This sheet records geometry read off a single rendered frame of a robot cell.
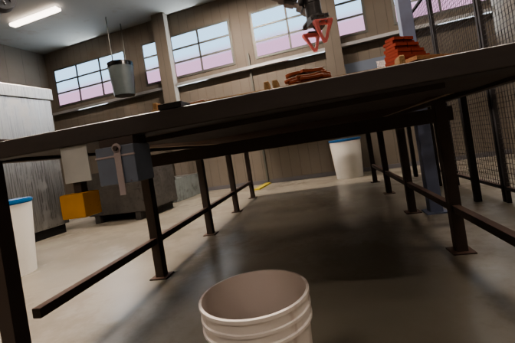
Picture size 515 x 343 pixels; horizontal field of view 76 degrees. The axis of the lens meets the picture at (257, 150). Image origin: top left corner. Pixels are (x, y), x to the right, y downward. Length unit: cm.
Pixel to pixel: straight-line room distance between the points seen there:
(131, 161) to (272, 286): 59
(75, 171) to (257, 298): 72
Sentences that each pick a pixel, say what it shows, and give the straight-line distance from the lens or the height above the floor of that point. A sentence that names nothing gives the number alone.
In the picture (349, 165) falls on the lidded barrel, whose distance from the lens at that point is 579.
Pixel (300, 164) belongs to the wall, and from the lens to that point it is 666.
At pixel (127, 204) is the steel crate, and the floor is 24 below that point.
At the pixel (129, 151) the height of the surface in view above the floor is 80.
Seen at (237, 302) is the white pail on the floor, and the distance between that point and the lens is 112.
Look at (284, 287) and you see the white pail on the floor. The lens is 109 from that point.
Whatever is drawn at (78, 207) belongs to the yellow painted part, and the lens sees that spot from 121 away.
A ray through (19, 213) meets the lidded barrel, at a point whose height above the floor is 53.
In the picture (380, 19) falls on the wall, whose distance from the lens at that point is 686.
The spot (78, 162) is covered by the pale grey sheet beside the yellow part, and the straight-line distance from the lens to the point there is 123.
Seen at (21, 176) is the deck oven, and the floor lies 87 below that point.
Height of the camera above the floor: 75
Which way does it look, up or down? level
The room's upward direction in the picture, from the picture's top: 9 degrees counter-clockwise
